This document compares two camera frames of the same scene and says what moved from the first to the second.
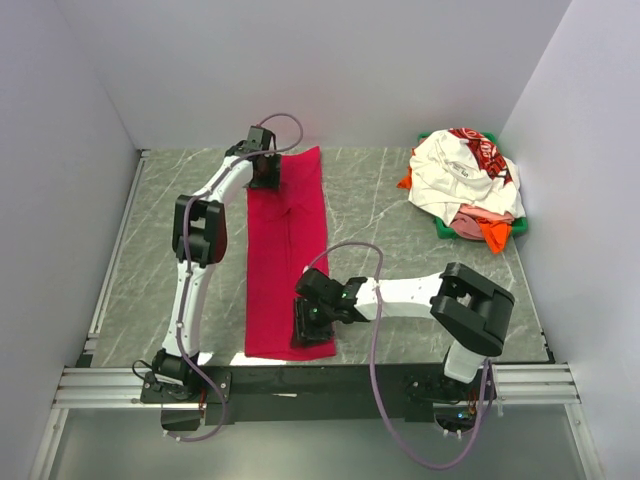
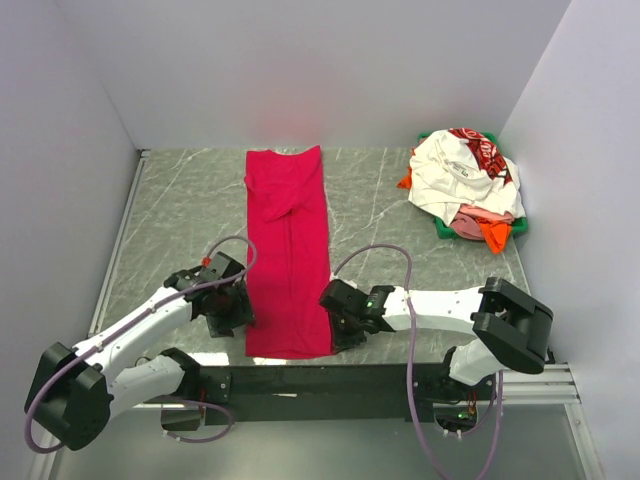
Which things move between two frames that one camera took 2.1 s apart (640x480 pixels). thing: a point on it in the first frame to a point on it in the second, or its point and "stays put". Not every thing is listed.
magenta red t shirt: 286,239 stays put
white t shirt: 445,173 stays put
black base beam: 312,395 stays put
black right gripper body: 313,322 to 347,335
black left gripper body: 272,177 to 233,309
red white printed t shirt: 486,153 stays put
